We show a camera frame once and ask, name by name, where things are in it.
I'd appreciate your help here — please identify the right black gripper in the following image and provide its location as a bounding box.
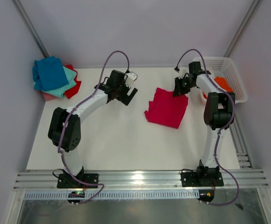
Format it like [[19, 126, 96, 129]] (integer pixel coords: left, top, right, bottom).
[[172, 76, 196, 98]]

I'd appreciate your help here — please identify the magenta t shirt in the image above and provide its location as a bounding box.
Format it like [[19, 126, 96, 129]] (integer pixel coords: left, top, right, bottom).
[[144, 88, 189, 129]]

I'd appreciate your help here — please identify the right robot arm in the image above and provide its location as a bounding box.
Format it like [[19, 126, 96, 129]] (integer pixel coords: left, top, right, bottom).
[[173, 61, 235, 187]]

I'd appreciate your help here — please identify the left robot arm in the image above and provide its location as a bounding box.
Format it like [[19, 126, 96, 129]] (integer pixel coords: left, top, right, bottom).
[[48, 70, 138, 189]]

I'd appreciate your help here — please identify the orange t shirt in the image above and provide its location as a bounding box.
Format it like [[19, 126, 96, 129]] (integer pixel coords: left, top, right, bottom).
[[197, 76, 233, 100]]

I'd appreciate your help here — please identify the white plastic basket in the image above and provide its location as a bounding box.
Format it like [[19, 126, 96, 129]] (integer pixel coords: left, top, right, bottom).
[[204, 56, 248, 104]]

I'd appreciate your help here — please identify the red folded t shirt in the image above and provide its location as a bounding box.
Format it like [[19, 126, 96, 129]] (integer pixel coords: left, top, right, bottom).
[[65, 64, 82, 99]]

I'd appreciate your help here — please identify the teal folded t shirt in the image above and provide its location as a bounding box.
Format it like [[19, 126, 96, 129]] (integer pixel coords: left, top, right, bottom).
[[47, 65, 78, 98]]

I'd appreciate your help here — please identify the pink folded t shirt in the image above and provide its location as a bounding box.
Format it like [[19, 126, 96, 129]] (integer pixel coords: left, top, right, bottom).
[[42, 91, 57, 101]]

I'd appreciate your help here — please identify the blue folded t shirt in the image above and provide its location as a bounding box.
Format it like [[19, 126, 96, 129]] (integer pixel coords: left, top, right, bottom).
[[32, 56, 69, 91]]

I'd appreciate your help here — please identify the right black controller board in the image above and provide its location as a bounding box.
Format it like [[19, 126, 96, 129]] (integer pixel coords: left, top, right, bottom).
[[198, 190, 215, 203]]

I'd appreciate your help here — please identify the black controller board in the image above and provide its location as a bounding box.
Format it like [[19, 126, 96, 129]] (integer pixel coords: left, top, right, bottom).
[[67, 191, 85, 204], [198, 190, 215, 203]]

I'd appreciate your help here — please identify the left black controller board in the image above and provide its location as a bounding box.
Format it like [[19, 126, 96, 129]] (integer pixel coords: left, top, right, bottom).
[[67, 191, 85, 204]]

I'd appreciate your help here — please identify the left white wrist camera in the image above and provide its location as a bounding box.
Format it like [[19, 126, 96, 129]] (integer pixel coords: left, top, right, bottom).
[[125, 71, 138, 88]]

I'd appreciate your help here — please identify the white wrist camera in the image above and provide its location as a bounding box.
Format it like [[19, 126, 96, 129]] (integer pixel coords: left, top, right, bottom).
[[174, 67, 188, 79], [125, 71, 138, 88]]

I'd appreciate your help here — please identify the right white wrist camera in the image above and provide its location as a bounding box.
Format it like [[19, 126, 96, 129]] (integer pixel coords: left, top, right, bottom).
[[174, 67, 188, 79]]

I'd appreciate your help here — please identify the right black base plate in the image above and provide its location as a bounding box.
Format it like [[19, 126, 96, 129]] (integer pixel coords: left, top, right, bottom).
[[180, 172, 224, 187]]

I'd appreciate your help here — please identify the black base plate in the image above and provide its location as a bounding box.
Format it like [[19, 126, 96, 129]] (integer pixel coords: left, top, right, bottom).
[[180, 172, 224, 187], [57, 173, 99, 189]]

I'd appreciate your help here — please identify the right side aluminium rail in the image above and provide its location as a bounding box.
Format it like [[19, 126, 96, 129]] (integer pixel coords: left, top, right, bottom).
[[230, 115, 254, 169]]

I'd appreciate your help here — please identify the aluminium rail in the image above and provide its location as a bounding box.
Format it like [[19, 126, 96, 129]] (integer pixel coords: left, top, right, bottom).
[[14, 169, 269, 190], [230, 115, 254, 169]]

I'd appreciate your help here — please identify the slotted grey cable duct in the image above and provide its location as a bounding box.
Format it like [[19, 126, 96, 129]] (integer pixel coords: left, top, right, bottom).
[[23, 189, 199, 200]]

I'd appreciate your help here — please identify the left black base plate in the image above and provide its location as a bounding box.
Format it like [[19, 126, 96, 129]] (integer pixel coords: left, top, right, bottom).
[[57, 173, 99, 189]]

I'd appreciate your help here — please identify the aluminium front rail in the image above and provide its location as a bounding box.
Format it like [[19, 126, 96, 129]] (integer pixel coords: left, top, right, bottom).
[[14, 169, 269, 190]]

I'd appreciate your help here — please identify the right corner aluminium post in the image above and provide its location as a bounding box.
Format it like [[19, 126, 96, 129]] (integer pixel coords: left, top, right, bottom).
[[223, 0, 263, 57]]

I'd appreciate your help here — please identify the corner aluminium post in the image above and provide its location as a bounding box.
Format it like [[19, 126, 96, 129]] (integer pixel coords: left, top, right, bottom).
[[223, 0, 263, 57], [11, 0, 49, 58]]

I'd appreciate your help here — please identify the left corner aluminium post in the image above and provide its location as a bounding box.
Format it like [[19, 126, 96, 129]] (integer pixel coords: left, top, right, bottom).
[[11, 0, 49, 58]]

